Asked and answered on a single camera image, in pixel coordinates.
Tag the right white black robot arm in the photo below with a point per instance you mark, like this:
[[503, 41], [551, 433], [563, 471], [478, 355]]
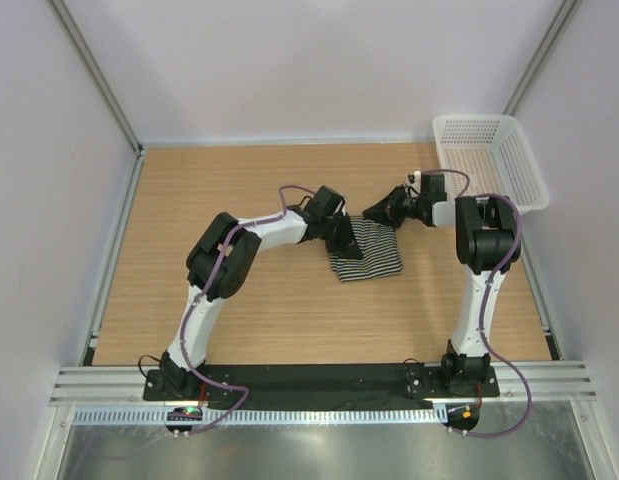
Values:
[[487, 243]]

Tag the aluminium frame post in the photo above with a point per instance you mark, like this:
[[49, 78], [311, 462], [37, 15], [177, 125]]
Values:
[[78, 42], [557, 26]]

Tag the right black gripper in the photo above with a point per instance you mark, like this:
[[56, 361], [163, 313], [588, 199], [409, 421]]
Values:
[[386, 212]]

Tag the left aluminium frame post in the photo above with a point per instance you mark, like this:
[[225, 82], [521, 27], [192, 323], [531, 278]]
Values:
[[78, 42]]

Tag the white plastic basket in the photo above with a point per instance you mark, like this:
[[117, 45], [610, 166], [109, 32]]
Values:
[[494, 152]]

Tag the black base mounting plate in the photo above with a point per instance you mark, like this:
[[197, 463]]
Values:
[[407, 379]]

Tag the slotted white cable duct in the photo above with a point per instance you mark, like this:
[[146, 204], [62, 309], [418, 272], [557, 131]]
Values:
[[188, 417]]

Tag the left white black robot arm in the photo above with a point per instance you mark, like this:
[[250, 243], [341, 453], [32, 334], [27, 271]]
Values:
[[218, 266]]

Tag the aluminium front rail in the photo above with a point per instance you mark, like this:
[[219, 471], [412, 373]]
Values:
[[548, 380]]

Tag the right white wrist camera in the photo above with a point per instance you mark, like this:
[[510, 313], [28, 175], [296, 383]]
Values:
[[413, 182]]

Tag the right aluminium frame post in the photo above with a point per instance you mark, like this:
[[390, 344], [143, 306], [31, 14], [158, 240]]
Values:
[[557, 26]]

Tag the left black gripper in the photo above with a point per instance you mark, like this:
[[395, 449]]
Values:
[[347, 247]]

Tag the black white striped tank top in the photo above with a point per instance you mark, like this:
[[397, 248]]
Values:
[[379, 246]]

